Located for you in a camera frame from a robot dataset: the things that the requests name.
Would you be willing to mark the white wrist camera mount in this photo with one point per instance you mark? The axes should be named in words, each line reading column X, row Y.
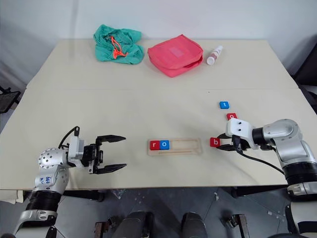
column 76, row 148
column 239, row 127

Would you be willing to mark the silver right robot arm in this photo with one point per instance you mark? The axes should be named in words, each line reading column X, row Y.
column 284, row 135

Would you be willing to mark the red letter b block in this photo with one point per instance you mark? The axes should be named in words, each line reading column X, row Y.
column 215, row 142

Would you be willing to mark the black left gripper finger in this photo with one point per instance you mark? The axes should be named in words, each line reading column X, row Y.
column 111, row 138
column 112, row 168

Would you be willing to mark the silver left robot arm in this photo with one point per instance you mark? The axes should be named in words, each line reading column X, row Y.
column 49, row 158

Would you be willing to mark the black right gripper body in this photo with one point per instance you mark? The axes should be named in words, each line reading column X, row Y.
column 238, row 142

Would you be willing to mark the dark rounded shape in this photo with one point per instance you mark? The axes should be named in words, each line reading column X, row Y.
column 194, row 225
column 137, row 224

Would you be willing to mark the blue letter o block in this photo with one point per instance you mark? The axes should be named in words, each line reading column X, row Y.
column 165, row 144

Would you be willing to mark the red letter o block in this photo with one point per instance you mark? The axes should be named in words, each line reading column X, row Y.
column 231, row 116

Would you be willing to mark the red letter r block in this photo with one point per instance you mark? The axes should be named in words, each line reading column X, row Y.
column 154, row 145

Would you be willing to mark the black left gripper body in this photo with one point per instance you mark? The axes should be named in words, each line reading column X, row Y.
column 92, row 155

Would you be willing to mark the blue letter t block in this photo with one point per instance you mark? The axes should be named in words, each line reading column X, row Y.
column 224, row 105

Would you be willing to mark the black metal stand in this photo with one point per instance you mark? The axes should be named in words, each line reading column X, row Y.
column 8, row 100

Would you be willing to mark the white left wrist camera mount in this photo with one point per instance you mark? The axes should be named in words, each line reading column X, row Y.
column 76, row 148

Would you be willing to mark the black table crossbar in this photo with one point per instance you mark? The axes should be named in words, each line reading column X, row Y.
column 257, row 191
column 84, row 195

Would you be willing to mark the wooden letter tray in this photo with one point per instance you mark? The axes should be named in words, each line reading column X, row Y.
column 185, row 148

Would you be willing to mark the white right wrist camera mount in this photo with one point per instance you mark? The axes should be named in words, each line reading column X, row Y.
column 239, row 127

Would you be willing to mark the white pink-labelled bottle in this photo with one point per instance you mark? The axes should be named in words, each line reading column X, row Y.
column 213, row 56

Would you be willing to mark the rusty table foot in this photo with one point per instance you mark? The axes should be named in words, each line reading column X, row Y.
column 239, row 225
column 101, row 229

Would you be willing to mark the pink zippered fabric pouch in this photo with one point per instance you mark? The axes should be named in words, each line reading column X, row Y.
column 173, row 57

